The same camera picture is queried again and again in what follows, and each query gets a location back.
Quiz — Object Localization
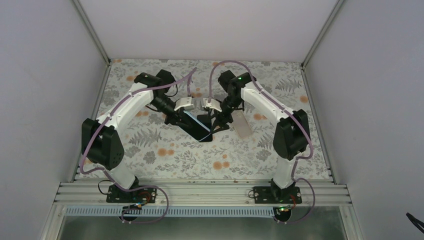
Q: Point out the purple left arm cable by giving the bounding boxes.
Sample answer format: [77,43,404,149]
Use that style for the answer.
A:
[79,67,198,226]

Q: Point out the black object at corner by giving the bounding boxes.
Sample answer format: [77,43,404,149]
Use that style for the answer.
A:
[405,212,424,233]

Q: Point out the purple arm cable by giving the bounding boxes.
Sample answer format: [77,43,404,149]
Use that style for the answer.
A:
[79,67,198,226]
[207,60,316,226]

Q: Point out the light blue phone case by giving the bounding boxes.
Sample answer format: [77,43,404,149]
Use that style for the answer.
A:
[183,110,213,143]

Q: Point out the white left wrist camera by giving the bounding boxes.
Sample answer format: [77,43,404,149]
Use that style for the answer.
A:
[174,96,195,111]

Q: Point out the slotted grey cable duct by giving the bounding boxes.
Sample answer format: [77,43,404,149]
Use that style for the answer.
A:
[64,205,275,218]

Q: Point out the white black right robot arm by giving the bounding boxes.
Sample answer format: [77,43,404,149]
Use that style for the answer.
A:
[211,70,311,204]

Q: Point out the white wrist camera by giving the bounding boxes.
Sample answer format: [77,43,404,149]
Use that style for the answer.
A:
[174,96,195,111]
[202,98,222,113]

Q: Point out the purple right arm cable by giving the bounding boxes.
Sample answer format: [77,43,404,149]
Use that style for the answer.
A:
[207,60,316,226]

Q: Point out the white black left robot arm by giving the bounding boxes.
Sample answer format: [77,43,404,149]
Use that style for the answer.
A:
[78,68,196,203]

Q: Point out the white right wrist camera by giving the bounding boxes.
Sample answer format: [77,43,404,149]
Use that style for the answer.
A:
[202,98,222,113]

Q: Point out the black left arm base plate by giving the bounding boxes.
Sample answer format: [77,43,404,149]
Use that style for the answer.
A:
[106,185,157,204]

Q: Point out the black phone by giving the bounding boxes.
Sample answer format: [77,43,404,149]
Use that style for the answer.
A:
[196,114,213,143]
[183,112,213,142]

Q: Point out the beige phone case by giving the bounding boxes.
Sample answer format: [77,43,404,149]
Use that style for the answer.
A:
[231,110,253,139]

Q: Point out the aluminium front rail frame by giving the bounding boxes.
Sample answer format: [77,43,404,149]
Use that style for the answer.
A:
[53,179,352,207]

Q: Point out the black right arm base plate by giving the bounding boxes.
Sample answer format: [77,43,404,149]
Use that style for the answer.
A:
[251,186,303,204]

